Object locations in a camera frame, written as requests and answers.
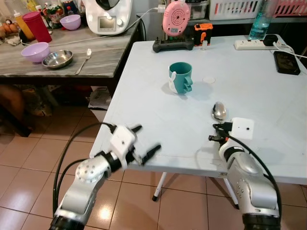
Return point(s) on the steel spoon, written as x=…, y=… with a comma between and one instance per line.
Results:
x=219, y=111

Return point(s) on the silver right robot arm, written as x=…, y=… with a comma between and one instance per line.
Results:
x=249, y=187

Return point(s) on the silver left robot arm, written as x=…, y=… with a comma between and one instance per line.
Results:
x=81, y=191

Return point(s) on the white table leg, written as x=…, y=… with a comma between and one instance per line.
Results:
x=159, y=187

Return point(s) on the white box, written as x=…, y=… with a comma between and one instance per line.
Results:
x=100, y=98

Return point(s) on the teal mug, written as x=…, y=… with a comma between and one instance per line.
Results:
x=181, y=76

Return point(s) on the grey wood-top side table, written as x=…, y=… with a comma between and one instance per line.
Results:
x=105, y=60

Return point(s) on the steel fork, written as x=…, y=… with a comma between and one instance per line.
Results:
x=84, y=59

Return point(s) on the white power strip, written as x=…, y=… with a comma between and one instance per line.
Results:
x=249, y=44

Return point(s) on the black smartphone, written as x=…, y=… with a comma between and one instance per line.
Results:
x=287, y=63

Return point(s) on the orange and black device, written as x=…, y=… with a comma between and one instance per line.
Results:
x=203, y=32

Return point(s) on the black plug adapter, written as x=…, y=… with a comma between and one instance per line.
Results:
x=271, y=40

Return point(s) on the steel bowl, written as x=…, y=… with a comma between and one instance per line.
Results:
x=57, y=59

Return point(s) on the blue clear water bottle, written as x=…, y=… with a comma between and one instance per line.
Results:
x=259, y=26

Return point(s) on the pink round device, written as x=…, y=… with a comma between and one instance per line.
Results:
x=176, y=19

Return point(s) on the white food processor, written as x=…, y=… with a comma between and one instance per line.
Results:
x=108, y=17

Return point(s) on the white plastic basket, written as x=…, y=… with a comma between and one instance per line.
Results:
x=235, y=9

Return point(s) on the small purple plastic bowl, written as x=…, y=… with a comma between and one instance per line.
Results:
x=70, y=22

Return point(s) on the large purple plastic bowl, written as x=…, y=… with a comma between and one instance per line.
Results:
x=35, y=52

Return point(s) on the pink plastic basket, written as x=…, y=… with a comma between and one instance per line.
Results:
x=291, y=8

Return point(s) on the red plastic cup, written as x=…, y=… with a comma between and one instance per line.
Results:
x=37, y=28

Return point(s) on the yellow sauce bottle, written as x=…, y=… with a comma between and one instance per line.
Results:
x=23, y=26

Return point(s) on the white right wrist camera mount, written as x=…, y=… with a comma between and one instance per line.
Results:
x=242, y=128

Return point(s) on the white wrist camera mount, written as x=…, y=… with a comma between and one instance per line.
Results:
x=242, y=128
x=122, y=141

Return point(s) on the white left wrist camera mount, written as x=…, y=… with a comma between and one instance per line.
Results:
x=122, y=141

